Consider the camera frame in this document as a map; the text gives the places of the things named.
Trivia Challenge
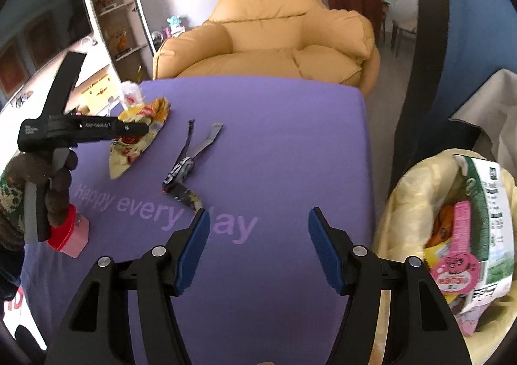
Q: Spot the yellow red snack wrapper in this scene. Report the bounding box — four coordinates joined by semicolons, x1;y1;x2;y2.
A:
108;97;170;179

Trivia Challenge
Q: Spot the black silver torn wrapper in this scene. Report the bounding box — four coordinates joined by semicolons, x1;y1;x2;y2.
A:
161;119;224;212

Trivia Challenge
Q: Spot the green white milk carton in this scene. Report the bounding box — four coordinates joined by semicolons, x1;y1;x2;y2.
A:
454;154;514;312

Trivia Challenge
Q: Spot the dark gloved left hand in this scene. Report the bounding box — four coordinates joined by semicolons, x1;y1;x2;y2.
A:
1;150;78;251

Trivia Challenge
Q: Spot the yellow box on shelf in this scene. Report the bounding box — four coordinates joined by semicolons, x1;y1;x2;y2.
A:
81;74;117;115

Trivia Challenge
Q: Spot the pink snack packet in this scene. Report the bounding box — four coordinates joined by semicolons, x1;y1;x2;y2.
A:
431;201;483;336

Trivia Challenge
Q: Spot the yellow snack packet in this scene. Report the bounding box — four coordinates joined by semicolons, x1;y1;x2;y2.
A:
422;239;462;303

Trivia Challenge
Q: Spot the white small gift box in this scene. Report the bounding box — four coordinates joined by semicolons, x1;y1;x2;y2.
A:
108;81;145;113

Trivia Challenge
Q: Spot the red lidded pink box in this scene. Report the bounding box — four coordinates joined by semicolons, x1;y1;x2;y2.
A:
47;204;90;258

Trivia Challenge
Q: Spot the white display shelf unit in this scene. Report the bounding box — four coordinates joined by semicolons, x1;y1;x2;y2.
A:
1;0;153;114

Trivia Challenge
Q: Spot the orange wrapper in bin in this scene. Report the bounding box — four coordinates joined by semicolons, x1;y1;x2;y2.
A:
426;205;454;248

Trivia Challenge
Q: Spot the light blue toy figure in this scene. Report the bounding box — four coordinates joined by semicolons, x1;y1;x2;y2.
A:
166;16;186;37

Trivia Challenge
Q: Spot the purple tablecloth with lettering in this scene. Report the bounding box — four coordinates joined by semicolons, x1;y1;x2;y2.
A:
22;77;374;364

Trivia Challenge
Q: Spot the white cloth covered seat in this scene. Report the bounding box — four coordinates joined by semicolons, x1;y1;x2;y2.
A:
450;69;517;177

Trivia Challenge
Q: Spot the yellow leather armchair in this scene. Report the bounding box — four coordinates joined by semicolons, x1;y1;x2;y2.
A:
153;0;380;95

